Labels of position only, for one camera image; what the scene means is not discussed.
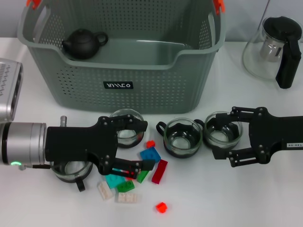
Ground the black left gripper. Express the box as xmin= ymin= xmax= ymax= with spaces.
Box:
xmin=46 ymin=114 xmax=149 ymax=175

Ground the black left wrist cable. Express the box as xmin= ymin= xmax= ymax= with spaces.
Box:
xmin=16 ymin=164 xmax=52 ymax=171

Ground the glass pitcher black handle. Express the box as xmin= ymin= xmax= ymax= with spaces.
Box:
xmin=241 ymin=16 xmax=303 ymax=89

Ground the blue square toy brick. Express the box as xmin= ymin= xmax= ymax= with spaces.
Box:
xmin=139 ymin=146 xmax=162 ymax=166

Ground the dark red long brick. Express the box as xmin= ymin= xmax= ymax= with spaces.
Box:
xmin=151 ymin=159 xmax=169 ymax=184

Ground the thin grey wall cable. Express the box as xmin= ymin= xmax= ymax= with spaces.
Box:
xmin=260 ymin=0 xmax=271 ymax=26

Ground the black clay teapot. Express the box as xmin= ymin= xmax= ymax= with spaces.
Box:
xmin=61 ymin=28 xmax=109 ymax=60

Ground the bright red translucent brick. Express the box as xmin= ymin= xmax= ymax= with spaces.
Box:
xmin=126 ymin=168 xmax=139 ymax=181

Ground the green toy brick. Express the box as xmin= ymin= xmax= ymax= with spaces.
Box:
xmin=136 ymin=170 xmax=151 ymax=183
xmin=116 ymin=180 xmax=136 ymax=192

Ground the teal square toy brick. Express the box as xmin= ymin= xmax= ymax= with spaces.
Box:
xmin=105 ymin=174 xmax=126 ymax=189

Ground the orange bin carry handle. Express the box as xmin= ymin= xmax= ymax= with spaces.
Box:
xmin=26 ymin=0 xmax=225 ymax=16

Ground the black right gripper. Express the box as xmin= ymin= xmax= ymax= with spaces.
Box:
xmin=212 ymin=106 xmax=303 ymax=168

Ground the grey perforated storage bin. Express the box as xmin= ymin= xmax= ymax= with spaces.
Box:
xmin=17 ymin=0 xmax=226 ymax=116

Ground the glass teacup black holder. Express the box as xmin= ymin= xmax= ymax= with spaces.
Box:
xmin=156 ymin=117 xmax=203 ymax=158
xmin=50 ymin=160 xmax=93 ymax=192
xmin=194 ymin=111 xmax=244 ymax=150
xmin=108 ymin=108 xmax=145 ymax=149

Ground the white translucent toy brick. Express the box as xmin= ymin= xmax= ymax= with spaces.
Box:
xmin=115 ymin=192 xmax=142 ymax=204
xmin=98 ymin=181 xmax=114 ymax=201

